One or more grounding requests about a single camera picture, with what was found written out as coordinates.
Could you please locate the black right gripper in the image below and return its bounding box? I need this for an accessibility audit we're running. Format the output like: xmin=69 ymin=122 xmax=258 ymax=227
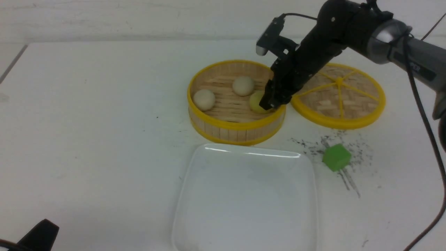
xmin=259 ymin=35 xmax=344 ymax=110

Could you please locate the yellow rimmed bamboo steamer basket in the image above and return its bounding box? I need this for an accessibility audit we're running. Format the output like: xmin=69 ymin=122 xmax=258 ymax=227
xmin=187 ymin=60 xmax=286 ymax=146

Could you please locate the yellow rimmed woven steamer lid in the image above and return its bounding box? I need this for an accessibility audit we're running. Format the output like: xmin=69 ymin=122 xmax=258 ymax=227
xmin=290 ymin=63 xmax=386 ymax=130

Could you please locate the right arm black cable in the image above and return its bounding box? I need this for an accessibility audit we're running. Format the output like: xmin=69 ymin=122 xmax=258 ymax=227
xmin=401 ymin=12 xmax=446 ymax=251

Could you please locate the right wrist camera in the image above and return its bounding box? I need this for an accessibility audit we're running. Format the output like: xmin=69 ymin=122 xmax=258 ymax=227
xmin=255 ymin=14 xmax=298 ymax=59

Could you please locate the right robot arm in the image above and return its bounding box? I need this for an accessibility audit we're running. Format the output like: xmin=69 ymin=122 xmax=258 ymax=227
xmin=256 ymin=0 xmax=446 ymax=147

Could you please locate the green cube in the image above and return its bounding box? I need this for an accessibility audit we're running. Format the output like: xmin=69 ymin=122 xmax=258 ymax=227
xmin=322 ymin=144 xmax=352 ymax=172

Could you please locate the yellow steamed bun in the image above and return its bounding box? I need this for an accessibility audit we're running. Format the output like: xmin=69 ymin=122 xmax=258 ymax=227
xmin=249 ymin=90 xmax=273 ymax=114

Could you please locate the white square plate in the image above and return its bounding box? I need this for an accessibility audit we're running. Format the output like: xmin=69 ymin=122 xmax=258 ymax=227
xmin=171 ymin=143 xmax=319 ymax=251

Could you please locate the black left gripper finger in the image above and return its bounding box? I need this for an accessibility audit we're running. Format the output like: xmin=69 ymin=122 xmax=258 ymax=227
xmin=17 ymin=219 xmax=60 ymax=251

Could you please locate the white steamed bun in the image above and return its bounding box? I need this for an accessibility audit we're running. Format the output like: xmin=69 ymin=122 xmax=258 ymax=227
xmin=193 ymin=89 xmax=216 ymax=112
xmin=232 ymin=76 xmax=255 ymax=97

